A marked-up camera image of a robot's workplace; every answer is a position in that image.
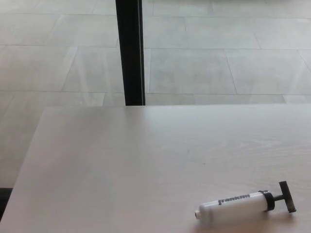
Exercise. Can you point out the white Franklin hand air pump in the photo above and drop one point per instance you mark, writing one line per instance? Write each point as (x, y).
(233, 205)

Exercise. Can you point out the black vertical metal post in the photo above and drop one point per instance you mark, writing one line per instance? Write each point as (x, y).
(130, 53)

